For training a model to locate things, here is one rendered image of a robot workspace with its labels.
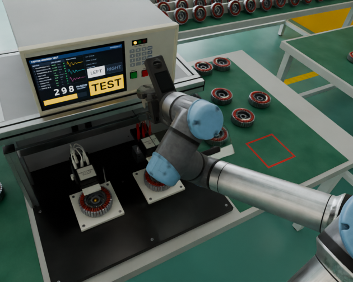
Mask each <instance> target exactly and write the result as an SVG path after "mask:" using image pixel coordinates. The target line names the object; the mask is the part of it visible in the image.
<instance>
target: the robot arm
mask: <svg viewBox="0 0 353 282"><path fill-rule="evenodd" d="M144 64H145V67H146V69H147V72H148V75H149V77H150V80H151V82H152V84H146V85H143V86H140V87H139V88H138V89H137V97H138V98H139V99H141V101H142V105H143V107H144V108H146V103H148V110H149V112H150V113H149V112H146V116H147V119H148V121H150V122H152V123H154V124H158V123H162V124H164V125H166V126H168V127H169V129H168V130H167V132H166V133H165V135H164V137H163V138H162V140H161V142H160V144H159V145H158V147H157V148H156V150H155V152H153V154H152V157H151V159H150V161H149V163H148V165H147V167H146V170H147V172H148V174H149V175H150V176H152V177H153V178H154V179H156V180H158V181H159V182H161V183H163V184H165V185H167V186H174V185H176V183H177V182H178V181H179V180H180V179H182V180H186V181H189V182H191V183H193V184H195V185H197V186H200V187H204V188H207V189H209V190H212V191H215V192H218V193H220V194H223V195H225V196H228V197H230V198H233V199H235V200H238V201H241V202H242V203H246V204H248V205H251V206H253V207H255V208H258V209H261V210H264V211H266V212H268V213H271V214H273V215H276V216H278V217H281V218H284V219H286V220H289V221H291V222H294V223H296V224H299V225H302V226H304V227H307V228H309V229H312V230H314V231H317V232H319V233H320V234H319V235H318V236H317V237H316V242H317V251H316V254H315V255H314V256H313V257H312V258H311V259H310V260H309V261H308V262H307V263H306V264H305V265H304V266H303V267H302V268H301V269H300V270H299V271H297V272H296V273H295V274H294V275H293V276H292V277H291V278H290V279H289V280H288V281H287V282H353V195H350V194H346V193H344V194H341V195H339V196H334V195H331V194H328V193H325V192H321V191H318V190H315V189H311V188H309V187H305V186H302V185H298V184H295V183H293V182H289V181H286V180H283V179H280V178H277V177H273V176H270V175H267V174H264V173H260V172H257V171H253V170H250V169H248V168H244V167H241V166H237V165H235V164H232V163H228V162H225V161H221V160H219V159H215V158H212V157H209V156H206V155H204V154H202V153H201V152H199V151H197V149H198V147H199V145H200V144H201V142H202V141H203V139H204V140H208V139H212V138H213V137H214V136H216V135H218V133H219V132H220V130H221V129H222V126H223V122H224V117H223V114H222V111H221V110H220V108H219V107H218V106H217V105H214V104H212V103H210V102H209V101H207V100H205V99H200V98H196V97H193V96H190V95H186V94H184V93H181V92H177V91H176V88H175V86H174V83H173V80H172V78H171V76H170V73H169V71H168V68H167V66H166V64H165V61H164V58H163V56H162V55H158V56H155V57H150V58H147V59H146V60H145V61H144ZM149 115H150V118H152V120H150V118H149Z"/></svg>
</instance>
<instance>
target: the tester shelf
mask: <svg viewBox="0 0 353 282"><path fill-rule="evenodd" d="M174 86H175V88H176V91H177V92H181V93H184V94H186V95H190V94H193V93H196V92H201V91H204V87H205V80H204V79H203V78H202V77H201V76H200V75H199V74H198V73H197V72H196V71H195V70H194V69H193V68H192V67H191V66H190V65H189V64H188V63H187V62H186V61H185V60H184V59H183V58H182V57H181V56H180V55H179V54H178V53H176V66H175V79H174ZM141 107H143V105H142V101H141V99H139V98H138V97H137V93H136V92H135V93H131V94H128V95H124V96H119V97H115V98H111V99H108V100H104V101H99V102H95V103H92V104H88V105H83V106H79V107H75V108H72V109H68V110H63V111H59V112H55V113H52V114H47V115H43V116H40V114H39V111H38V108H37V105H36V102H35V99H34V96H33V93H32V90H31V87H30V84H29V80H28V78H27V75H26V72H25V68H24V65H23V62H22V59H21V56H20V53H19V50H18V49H12V50H6V51H0V146H1V145H5V144H9V143H13V142H17V141H19V140H24V139H27V138H31V137H35V136H38V135H42V134H46V133H50V132H53V131H56V130H61V129H64V128H68V127H71V126H75V125H79V124H83V123H86V122H89V121H93V120H97V119H101V118H105V117H108V116H112V115H116V114H120V113H123V112H126V111H131V110H134V109H138V108H141Z"/></svg>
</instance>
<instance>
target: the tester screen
mask: <svg viewBox="0 0 353 282"><path fill-rule="evenodd" d="M120 62H122V68H123V52H122V44H119V45H113V46H107V47H103V48H97V49H91V50H85V51H79V52H75V53H69V54H63V55H57V56H53V57H47V58H41V59H35V60H30V61H29V63H30V67H31V70H32V73H33V76H34V80H35V83H36V86H37V89H38V92H39V96H40V99H41V103H42V105H43V108H44V109H46V108H49V107H53V106H57V105H62V104H66V103H69V102H73V101H78V100H83V99H86V98H90V97H95V96H99V95H103V94H106V93H111V92H115V91H120V90H124V88H121V89H118V90H113V91H109V92H105V93H100V94H97V95H93V96H91V94H90V88H89V82H91V81H95V80H99V79H104V78H109V77H114V76H118V75H121V74H123V82H124V71H120V72H115V73H111V74H105V75H102V76H97V77H92V78H88V74H87V69H90V68H95V67H101V66H104V65H109V64H114V63H120ZM71 85H75V90H76V91H75V92H72V93H67V94H64V95H59V96H54V95H53V89H57V88H62V87H67V86H71ZM85 91H86V92H87V96H84V97H79V98H74V99H71V100H67V101H62V102H58V103H55V104H50V105H46V106H45V105H44V101H47V100H51V99H55V98H59V97H64V96H68V95H73V94H76V93H81V92H85Z"/></svg>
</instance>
